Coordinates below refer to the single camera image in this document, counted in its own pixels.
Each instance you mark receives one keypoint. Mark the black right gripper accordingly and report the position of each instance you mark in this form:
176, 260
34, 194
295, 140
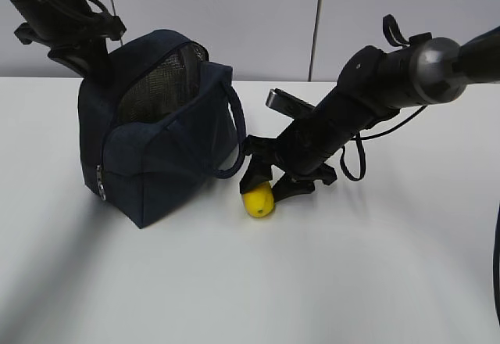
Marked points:
302, 164

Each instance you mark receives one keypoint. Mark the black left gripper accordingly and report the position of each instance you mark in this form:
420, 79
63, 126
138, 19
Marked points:
77, 46

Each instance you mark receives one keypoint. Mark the yellow lemon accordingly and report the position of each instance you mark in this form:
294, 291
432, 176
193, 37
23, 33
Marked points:
259, 202

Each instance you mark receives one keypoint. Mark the dark blue lunch bag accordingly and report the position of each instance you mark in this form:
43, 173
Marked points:
168, 121

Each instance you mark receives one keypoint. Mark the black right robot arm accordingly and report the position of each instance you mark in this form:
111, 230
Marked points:
373, 87

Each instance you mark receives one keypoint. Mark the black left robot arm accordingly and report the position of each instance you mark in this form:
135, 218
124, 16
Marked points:
81, 11

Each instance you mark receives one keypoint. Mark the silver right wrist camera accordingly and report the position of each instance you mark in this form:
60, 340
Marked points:
287, 104

